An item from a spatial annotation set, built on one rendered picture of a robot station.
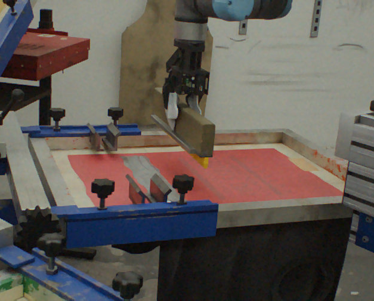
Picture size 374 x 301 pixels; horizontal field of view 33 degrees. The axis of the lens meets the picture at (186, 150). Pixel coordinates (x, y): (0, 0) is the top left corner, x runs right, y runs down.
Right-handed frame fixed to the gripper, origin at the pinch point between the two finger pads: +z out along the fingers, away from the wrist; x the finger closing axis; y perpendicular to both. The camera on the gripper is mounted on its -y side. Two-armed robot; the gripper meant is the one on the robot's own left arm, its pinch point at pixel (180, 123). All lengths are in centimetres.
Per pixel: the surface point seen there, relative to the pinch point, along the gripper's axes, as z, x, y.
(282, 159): 13.7, 35.1, -10.7
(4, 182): 87, -26, -200
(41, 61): 1, -21, -88
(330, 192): 13.8, 34.7, 14.7
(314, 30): -3, 156, -199
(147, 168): 13.3, -5.3, -7.0
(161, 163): 13.6, -0.2, -11.3
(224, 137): 11.3, 23.6, -25.6
